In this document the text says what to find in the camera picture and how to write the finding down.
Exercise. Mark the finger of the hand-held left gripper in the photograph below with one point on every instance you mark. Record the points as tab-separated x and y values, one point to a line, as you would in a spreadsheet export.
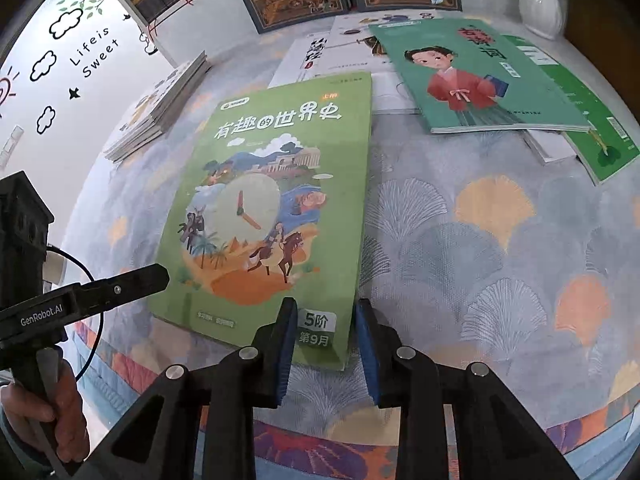
130	285

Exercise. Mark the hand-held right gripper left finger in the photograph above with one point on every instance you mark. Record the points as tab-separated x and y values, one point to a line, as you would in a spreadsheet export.
287	360

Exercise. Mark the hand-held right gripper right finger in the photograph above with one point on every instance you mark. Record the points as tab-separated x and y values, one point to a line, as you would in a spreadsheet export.
365	360

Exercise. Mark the stack of thin books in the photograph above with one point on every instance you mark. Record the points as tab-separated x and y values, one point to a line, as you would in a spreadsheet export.
155	110

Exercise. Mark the light green clock cover book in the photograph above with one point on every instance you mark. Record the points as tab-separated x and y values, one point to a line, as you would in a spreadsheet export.
260	160

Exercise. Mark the dark green cover book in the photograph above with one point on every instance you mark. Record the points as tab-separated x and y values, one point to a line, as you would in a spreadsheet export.
605	135

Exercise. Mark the person's left forearm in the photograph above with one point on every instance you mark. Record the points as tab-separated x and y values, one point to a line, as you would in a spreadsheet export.
12	447

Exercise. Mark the person's left hand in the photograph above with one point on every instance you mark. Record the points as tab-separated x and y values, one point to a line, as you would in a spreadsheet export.
70	410

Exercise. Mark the white flower outline book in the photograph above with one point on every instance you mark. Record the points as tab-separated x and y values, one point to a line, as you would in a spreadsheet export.
390	100

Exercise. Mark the white bookcase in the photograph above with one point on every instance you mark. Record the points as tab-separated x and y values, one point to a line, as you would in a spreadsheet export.
210	30

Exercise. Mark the small white book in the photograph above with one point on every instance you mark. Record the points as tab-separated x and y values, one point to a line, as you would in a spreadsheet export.
555	147

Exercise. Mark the teal girl cover book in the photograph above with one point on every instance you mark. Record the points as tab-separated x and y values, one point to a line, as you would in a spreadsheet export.
540	100

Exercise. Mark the white brown figure book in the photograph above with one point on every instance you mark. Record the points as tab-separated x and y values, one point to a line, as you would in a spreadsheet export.
350	25

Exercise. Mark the white ceramic vase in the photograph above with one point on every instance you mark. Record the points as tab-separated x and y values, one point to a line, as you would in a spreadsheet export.
540	5

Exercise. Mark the white wall switch panel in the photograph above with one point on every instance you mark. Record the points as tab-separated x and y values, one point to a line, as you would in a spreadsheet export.
11	145

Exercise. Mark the black cloud wall sticker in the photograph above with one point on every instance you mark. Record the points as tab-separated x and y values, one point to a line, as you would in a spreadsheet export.
43	65
67	24
46	120

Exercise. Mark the black lettering wall sticker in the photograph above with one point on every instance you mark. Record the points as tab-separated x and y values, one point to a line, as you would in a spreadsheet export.
87	71

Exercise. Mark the red sun wall sticker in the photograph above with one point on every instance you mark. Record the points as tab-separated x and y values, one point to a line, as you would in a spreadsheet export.
3	91

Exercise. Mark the bear outline wall sticker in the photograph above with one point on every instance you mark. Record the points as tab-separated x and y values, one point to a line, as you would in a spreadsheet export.
147	42

